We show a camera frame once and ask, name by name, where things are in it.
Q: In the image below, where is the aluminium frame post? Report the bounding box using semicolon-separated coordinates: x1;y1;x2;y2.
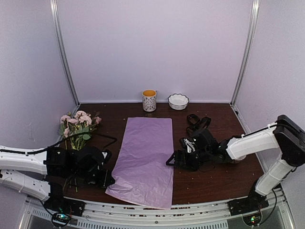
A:
50;0;80;106
230;0;260;107

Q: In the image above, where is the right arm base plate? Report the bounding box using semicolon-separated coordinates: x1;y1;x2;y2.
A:
228;197;269;216

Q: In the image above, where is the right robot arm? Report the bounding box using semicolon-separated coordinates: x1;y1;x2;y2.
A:
166;114;305;211

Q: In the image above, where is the fake flower bunch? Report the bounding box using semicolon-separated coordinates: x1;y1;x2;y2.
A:
59;110;102;193

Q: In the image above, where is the front aluminium rail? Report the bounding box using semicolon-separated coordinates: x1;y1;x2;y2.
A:
22;190;290;229

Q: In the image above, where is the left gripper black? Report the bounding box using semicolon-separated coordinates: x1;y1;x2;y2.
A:
71;168;115;188

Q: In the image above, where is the left aluminium frame post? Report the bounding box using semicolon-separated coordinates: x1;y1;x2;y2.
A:
50;0;80;106

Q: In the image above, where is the right green circuit board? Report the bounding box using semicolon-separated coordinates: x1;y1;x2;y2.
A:
243;214;262;227

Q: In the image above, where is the green circuit board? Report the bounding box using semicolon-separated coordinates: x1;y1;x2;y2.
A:
243;214;262;227
51;212;71;227

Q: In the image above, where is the left green circuit board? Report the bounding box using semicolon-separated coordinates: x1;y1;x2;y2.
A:
51;212;71;227

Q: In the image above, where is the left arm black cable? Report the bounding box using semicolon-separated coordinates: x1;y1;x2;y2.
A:
0;133;118;156

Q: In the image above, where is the white scalloped bowl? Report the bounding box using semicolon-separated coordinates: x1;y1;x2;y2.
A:
168;94;189;111

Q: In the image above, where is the patterned cup with orange inside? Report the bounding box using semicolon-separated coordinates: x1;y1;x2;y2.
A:
142;90;157;112

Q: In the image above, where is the black printed ribbon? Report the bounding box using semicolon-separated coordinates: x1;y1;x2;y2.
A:
186;114;212;136

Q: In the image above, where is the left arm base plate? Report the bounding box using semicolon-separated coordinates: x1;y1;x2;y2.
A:
43;198;85;217

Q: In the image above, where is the purple wrapping paper sheet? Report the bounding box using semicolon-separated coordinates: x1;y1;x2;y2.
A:
105;117;174;209

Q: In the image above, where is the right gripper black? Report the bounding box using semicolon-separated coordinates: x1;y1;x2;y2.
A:
166;147;211;171

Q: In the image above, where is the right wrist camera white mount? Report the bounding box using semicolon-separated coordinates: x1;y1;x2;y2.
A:
179;137;197;154

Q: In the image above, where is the right aluminium frame post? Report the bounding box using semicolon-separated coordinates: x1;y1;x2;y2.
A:
230;0;260;107

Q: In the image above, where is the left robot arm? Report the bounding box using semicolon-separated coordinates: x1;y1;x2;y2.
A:
0;146;115;212

